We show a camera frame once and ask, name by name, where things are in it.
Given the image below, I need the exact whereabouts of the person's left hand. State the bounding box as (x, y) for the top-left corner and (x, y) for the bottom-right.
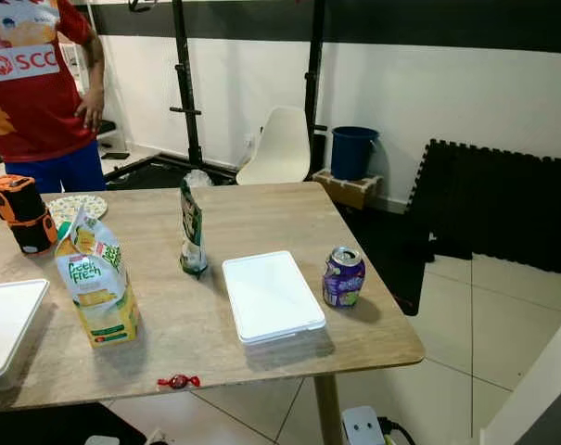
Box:
(74, 85), (107, 133)

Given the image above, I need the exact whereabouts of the person in red jersey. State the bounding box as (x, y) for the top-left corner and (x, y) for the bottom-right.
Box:
(0, 0), (109, 194)

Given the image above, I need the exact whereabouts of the round patterned plate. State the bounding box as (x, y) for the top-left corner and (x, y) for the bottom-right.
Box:
(46, 194), (109, 228)

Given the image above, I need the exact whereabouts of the orange black handheld device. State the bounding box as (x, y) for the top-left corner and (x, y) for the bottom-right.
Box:
(0, 174), (58, 256)

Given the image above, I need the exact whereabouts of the green foil snack bag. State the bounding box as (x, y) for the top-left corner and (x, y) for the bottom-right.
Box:
(179, 179), (210, 277)

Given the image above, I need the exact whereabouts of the yellow Peel Fresh juice carton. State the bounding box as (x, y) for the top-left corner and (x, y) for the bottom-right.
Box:
(54, 209), (140, 349)

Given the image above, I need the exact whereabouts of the white plastic chair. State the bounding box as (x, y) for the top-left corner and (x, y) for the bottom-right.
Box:
(236, 106), (312, 185)

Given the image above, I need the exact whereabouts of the white-lid container red food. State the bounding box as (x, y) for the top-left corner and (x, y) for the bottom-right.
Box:
(0, 278), (51, 383)

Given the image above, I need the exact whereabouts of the light wooden table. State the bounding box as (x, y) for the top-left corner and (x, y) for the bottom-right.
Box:
(0, 182), (426, 445)

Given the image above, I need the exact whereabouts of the white-lid clear food container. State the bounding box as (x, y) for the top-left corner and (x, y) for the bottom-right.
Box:
(222, 250), (327, 346)

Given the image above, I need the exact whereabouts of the blue bucket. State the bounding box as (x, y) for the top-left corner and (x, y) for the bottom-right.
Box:
(330, 126), (381, 182)

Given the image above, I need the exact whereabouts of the small wooden crate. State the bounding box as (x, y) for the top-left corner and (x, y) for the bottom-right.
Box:
(312, 169), (383, 210)

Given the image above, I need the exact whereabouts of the red wrapped candy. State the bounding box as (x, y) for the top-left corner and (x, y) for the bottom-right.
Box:
(157, 375), (201, 389)

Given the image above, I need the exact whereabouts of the purple drink can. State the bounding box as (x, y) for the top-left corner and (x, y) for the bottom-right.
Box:
(322, 246), (366, 309)

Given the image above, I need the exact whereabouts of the black foam floor tile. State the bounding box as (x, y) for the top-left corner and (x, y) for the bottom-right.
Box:
(345, 206), (431, 318)

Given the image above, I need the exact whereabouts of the black foam puzzle mat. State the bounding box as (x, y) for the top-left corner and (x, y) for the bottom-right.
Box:
(405, 139), (561, 261)

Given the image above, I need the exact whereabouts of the black rack upright post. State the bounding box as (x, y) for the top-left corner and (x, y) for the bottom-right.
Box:
(171, 0), (205, 168)
(303, 0), (327, 172)

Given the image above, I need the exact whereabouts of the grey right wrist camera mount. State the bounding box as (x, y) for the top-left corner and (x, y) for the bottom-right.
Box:
(342, 405), (388, 445)

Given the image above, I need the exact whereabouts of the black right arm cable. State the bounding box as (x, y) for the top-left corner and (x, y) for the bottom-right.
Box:
(377, 417), (422, 445)

